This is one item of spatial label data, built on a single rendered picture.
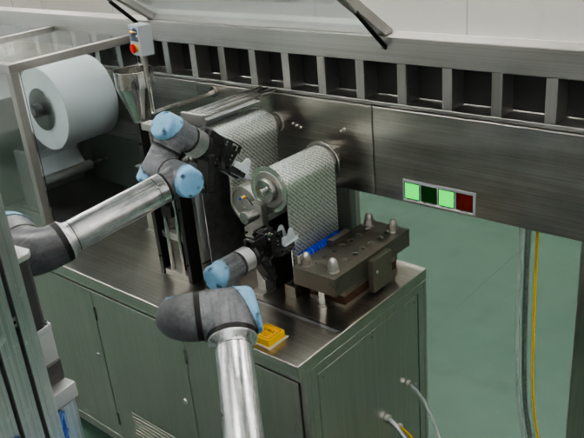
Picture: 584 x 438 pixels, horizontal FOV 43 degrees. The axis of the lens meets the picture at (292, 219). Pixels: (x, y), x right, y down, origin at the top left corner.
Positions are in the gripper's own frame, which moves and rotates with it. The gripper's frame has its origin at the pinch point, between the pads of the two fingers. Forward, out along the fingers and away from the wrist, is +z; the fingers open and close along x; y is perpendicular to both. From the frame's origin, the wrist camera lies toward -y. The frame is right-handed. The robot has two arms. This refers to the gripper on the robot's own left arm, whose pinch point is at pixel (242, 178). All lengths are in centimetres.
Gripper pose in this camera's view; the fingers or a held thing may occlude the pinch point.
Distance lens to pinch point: 215.2
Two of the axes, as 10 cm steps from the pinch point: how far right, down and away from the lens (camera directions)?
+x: -7.5, -2.3, 6.2
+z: 5.5, 3.0, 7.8
